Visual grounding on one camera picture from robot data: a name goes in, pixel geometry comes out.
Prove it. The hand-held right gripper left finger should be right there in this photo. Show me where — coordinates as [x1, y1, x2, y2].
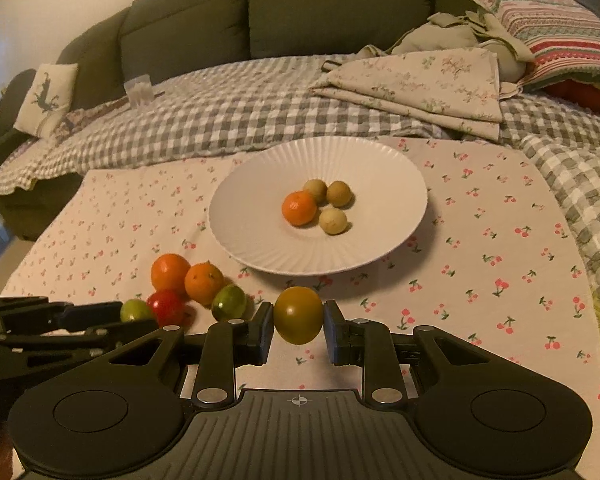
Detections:
[105, 302, 275, 408]

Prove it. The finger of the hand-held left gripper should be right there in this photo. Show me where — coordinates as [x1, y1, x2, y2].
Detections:
[0, 297, 124, 335]
[0, 321, 161, 386]

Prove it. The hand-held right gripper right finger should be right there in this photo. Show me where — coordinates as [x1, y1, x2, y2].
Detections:
[324, 300, 485, 408]

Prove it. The olive green tomato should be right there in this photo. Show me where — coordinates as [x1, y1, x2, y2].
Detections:
[273, 286, 325, 346]

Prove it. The small green tomato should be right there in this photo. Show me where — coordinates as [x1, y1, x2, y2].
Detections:
[120, 299, 155, 323]

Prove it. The white ribbed plate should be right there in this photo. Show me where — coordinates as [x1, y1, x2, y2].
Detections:
[208, 136, 428, 276]

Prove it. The green tomato with red blush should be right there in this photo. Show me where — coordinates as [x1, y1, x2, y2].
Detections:
[211, 284, 247, 322]

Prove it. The orange mandarin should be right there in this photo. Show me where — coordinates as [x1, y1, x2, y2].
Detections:
[184, 261, 225, 306]
[282, 190, 318, 227]
[151, 253, 191, 301]

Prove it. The small yellow-green round fruit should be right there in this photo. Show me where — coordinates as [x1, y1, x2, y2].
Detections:
[326, 180, 353, 209]
[319, 208, 349, 235]
[302, 179, 329, 206]

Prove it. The cherry print tablecloth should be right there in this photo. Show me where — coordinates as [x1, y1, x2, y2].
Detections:
[0, 135, 600, 480]

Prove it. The small floral cloth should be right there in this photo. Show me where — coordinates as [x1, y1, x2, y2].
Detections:
[52, 100, 131, 138]

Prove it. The grey checkered blanket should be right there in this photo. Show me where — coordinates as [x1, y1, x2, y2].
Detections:
[0, 52, 600, 311]

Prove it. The white cushion with bird print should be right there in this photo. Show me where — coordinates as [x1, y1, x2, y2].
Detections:
[14, 62, 79, 140]

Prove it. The clear plastic container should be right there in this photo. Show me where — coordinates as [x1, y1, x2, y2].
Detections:
[125, 76, 153, 108]

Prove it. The folded floral cloth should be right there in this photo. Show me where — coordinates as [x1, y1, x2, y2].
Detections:
[310, 47, 523, 142]

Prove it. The dark green sofa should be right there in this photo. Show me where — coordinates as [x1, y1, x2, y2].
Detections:
[0, 0, 600, 241]

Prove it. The crumpled grey-green cloth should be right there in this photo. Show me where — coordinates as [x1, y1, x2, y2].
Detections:
[357, 11, 535, 83]

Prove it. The red cushion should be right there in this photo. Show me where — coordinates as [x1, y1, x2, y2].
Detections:
[544, 77, 600, 116]

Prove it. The striped patterned pillow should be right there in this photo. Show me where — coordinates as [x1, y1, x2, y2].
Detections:
[471, 0, 600, 93]

